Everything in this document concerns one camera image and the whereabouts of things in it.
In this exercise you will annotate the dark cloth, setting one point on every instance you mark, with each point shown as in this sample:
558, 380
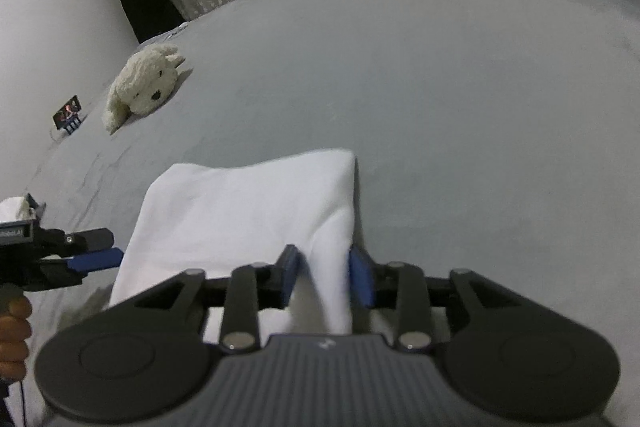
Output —
36, 207

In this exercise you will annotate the white plush dog toy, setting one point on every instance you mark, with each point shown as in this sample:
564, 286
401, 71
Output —
145, 87

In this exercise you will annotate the blue phone stand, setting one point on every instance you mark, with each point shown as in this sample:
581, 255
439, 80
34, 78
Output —
72, 126

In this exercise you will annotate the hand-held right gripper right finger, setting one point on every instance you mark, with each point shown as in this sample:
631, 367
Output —
361, 279

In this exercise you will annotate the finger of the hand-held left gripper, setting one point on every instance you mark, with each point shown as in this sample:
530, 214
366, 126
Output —
97, 261
92, 241

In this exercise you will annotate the person's left hand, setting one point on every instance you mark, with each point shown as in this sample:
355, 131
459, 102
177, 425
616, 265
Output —
15, 337

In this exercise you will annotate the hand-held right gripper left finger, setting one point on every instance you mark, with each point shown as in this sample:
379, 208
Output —
290, 277

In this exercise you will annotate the white clothes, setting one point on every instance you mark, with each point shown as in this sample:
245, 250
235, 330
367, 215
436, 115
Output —
12, 208

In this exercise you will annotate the white ribbed-waist shorts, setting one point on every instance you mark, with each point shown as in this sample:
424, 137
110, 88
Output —
240, 217

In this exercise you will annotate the smartphone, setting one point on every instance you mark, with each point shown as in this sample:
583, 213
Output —
67, 111

